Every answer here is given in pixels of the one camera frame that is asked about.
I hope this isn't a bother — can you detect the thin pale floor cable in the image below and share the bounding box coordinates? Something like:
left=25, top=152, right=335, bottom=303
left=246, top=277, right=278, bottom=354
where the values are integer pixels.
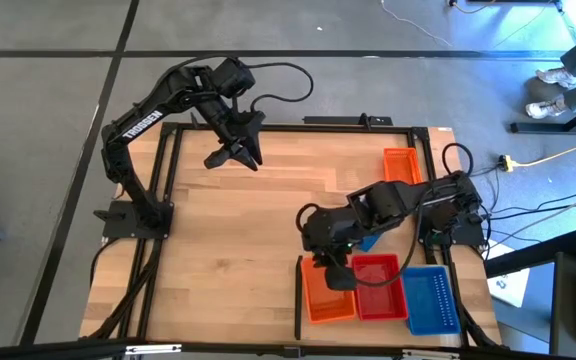
left=380, top=0, right=454, bottom=49

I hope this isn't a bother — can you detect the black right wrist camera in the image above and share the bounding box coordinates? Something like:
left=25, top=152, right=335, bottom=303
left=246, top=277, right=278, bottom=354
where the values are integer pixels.
left=324, top=264, right=358, bottom=293

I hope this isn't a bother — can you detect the orange plastic basket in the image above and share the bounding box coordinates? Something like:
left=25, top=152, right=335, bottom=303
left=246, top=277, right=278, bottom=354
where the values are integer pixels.
left=299, top=255, right=358, bottom=325
left=382, top=146, right=423, bottom=184

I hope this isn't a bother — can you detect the black right camera cable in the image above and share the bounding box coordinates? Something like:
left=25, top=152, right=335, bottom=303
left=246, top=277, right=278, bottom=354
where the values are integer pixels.
left=352, top=197, right=422, bottom=290

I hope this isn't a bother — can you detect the black cable bundle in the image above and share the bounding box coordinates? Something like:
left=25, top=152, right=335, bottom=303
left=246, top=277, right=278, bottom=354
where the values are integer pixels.
left=87, top=237, right=162, bottom=341

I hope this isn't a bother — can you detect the black aluminium table frame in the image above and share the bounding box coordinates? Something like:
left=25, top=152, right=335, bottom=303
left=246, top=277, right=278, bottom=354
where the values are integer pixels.
left=135, top=113, right=469, bottom=349

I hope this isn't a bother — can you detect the red plastic basket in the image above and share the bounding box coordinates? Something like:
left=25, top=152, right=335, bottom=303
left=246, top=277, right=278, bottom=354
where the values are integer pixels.
left=351, top=253, right=410, bottom=322

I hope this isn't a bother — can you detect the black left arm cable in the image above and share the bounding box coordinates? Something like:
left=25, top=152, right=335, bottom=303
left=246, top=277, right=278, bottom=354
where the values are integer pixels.
left=240, top=60, right=315, bottom=114

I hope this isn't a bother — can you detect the blue plastic basket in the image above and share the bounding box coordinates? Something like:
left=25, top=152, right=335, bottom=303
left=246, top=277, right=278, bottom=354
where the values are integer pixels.
left=401, top=265, right=463, bottom=337
left=355, top=233, right=383, bottom=253

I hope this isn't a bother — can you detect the white paper sheet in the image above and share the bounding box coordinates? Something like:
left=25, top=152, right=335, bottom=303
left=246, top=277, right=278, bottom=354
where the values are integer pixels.
left=486, top=239, right=532, bottom=309

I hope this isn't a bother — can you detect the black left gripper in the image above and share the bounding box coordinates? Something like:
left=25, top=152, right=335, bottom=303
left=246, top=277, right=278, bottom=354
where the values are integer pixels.
left=204, top=102, right=266, bottom=172

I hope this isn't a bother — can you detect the black camera rig crossbar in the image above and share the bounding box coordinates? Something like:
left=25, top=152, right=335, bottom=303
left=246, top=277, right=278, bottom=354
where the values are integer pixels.
left=0, top=338, right=576, bottom=360

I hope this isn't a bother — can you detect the black slanted desk leg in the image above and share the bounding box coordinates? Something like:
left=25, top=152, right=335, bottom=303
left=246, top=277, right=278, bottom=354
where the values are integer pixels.
left=483, top=230, right=576, bottom=279

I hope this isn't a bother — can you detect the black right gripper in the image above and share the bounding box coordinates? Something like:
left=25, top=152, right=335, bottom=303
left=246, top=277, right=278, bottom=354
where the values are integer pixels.
left=302, top=234, right=367, bottom=270

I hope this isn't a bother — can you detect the black desk foot bar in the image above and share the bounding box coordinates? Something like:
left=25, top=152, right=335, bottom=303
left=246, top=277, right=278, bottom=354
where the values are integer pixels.
left=510, top=99, right=576, bottom=135

